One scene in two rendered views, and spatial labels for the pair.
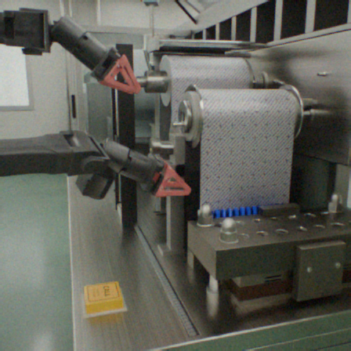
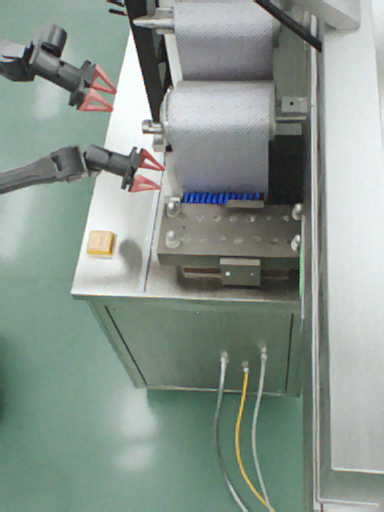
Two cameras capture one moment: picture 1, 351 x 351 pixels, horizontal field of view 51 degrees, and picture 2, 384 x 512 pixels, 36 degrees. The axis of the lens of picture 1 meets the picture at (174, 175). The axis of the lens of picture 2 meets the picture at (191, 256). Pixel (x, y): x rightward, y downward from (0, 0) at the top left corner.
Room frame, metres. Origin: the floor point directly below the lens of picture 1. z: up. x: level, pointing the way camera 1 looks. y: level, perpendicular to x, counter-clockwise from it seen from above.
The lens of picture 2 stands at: (-0.04, -0.59, 2.31)
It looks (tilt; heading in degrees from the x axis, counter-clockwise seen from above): 58 degrees down; 32
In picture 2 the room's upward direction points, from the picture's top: 12 degrees counter-clockwise
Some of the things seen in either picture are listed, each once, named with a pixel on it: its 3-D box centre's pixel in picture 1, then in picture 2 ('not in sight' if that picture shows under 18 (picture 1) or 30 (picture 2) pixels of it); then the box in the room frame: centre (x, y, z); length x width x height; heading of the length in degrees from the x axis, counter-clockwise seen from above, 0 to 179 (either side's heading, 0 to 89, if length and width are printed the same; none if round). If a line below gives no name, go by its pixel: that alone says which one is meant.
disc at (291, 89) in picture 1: (284, 114); (274, 116); (0.94, -0.28, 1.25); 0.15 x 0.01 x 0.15; 16
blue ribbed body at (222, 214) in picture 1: (249, 213); (223, 199); (0.82, -0.18, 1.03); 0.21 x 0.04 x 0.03; 106
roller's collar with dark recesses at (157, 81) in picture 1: (155, 81); (168, 20); (1.10, 0.06, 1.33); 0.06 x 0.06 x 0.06; 16
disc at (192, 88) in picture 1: (191, 116); (171, 116); (0.87, -0.04, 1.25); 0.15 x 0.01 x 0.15; 16
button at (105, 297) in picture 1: (103, 297); (100, 242); (0.65, 0.14, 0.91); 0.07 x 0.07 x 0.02; 16
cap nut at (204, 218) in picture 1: (205, 214); (172, 207); (0.74, -0.07, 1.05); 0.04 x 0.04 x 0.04
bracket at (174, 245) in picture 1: (170, 195); (167, 158); (0.89, 0.01, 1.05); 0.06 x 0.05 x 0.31; 106
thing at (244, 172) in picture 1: (247, 176); (222, 172); (0.84, -0.17, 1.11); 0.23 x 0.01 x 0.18; 106
